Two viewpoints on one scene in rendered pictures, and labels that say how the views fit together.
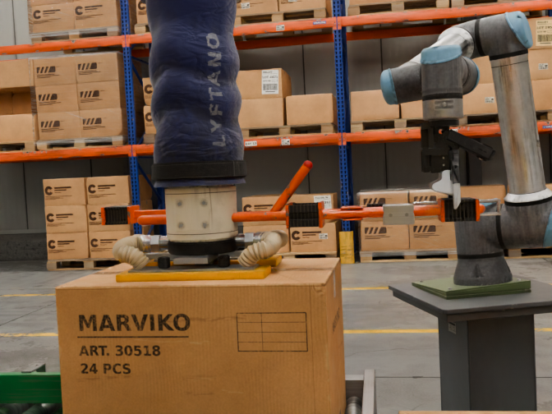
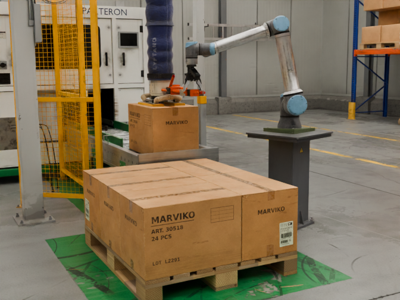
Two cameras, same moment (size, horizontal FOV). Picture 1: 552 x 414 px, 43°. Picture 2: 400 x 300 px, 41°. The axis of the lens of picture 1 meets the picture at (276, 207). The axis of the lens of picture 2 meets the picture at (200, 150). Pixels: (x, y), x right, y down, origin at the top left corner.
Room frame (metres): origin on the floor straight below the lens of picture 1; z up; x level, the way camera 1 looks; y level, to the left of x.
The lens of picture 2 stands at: (-0.69, -3.71, 1.27)
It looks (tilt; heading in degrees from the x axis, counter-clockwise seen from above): 9 degrees down; 54
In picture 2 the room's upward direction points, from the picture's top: 1 degrees counter-clockwise
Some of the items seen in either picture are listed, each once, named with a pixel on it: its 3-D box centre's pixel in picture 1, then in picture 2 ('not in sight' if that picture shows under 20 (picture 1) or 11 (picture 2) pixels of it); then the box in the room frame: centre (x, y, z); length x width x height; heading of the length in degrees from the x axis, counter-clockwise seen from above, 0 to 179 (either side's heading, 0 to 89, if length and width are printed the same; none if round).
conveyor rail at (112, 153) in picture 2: not in sight; (97, 148); (1.47, 1.01, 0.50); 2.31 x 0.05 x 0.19; 82
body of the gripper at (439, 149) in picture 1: (440, 147); (191, 72); (1.61, -0.38, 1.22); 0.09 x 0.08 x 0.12; 81
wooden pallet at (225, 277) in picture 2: not in sight; (182, 246); (1.22, -0.81, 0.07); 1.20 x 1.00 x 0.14; 82
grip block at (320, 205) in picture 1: (305, 214); (173, 90); (1.65, -0.07, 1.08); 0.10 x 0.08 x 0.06; 172
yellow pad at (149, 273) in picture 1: (194, 267); (150, 102); (1.59, 0.19, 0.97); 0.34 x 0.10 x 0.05; 82
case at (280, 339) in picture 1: (213, 352); (162, 128); (1.69, 0.17, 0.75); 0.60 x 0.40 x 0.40; 80
